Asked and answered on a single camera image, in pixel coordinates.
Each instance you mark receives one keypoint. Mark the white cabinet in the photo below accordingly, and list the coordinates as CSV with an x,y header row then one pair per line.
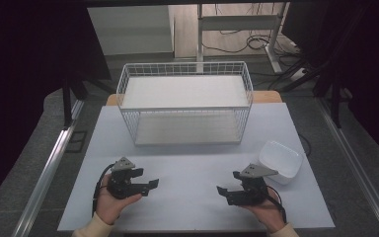
x,y
130,29

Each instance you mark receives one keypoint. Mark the aluminium floor rail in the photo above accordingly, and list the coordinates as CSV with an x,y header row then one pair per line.
x,y
358,168
46,177

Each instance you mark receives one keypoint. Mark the white table cover sheet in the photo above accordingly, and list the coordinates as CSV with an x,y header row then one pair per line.
x,y
190,197

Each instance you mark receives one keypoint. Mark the person's right hand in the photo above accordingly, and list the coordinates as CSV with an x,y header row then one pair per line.
x,y
269,214

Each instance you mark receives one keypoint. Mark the person's left hand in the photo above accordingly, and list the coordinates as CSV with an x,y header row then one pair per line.
x,y
108,207

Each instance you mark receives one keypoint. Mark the white metal desk frame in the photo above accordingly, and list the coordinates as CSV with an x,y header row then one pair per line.
x,y
240,22

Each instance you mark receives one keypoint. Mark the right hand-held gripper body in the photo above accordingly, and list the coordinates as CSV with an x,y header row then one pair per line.
x,y
255,192

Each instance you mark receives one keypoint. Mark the white power strip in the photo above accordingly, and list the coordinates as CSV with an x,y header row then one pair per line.
x,y
298,74

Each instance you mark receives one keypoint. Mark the black stand post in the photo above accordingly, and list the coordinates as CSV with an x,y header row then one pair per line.
x,y
67,105

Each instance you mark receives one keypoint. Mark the white plastic container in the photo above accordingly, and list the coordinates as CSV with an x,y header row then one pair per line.
x,y
281,159

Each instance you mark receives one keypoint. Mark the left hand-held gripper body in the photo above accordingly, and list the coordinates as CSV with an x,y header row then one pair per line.
x,y
121,186

